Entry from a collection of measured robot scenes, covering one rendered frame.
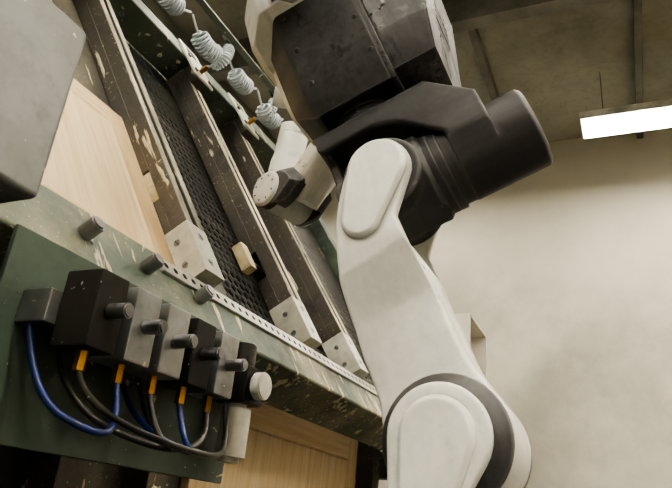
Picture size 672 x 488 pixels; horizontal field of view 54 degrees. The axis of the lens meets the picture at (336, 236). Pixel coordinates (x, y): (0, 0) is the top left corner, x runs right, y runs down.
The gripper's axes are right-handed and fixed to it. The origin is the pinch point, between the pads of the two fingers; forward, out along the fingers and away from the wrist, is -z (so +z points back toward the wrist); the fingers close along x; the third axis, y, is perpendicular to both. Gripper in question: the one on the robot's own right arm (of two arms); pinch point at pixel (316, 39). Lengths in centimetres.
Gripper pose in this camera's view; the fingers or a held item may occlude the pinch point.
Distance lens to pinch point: 170.5
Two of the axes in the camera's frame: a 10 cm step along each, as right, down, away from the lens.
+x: -8.2, -4.4, -3.7
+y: -5.6, 4.7, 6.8
